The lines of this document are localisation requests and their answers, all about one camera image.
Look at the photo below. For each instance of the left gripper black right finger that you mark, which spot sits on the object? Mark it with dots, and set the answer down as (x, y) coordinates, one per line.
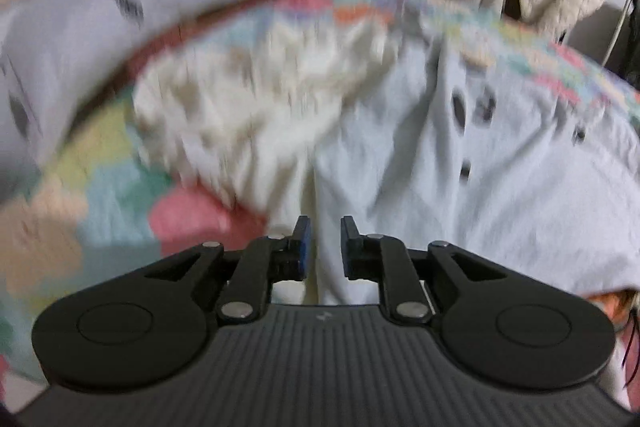
(494, 322)

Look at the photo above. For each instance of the grey patterned pillow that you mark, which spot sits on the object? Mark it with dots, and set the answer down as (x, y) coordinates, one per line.
(55, 56)

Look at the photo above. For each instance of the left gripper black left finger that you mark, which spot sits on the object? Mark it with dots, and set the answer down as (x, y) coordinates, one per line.
(139, 329)

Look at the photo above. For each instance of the light blue garment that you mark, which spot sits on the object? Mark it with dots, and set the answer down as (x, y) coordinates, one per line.
(490, 161)

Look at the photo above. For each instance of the colourful floral bed sheet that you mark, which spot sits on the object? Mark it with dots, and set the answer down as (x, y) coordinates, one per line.
(98, 212)

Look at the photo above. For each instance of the cream white garment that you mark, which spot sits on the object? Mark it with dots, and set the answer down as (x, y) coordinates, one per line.
(244, 120)

